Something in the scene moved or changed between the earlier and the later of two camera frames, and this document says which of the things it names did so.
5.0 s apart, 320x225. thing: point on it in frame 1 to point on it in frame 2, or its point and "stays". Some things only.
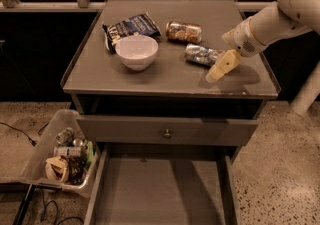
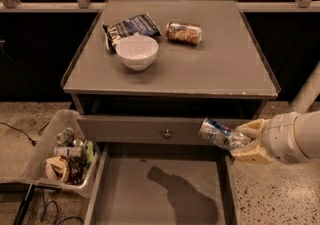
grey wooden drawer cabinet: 158,138 stays
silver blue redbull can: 201,54 to 222,134
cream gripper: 242,43 to 279,139
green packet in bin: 90,151 stays
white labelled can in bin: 70,151 stays
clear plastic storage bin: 65,157 stays
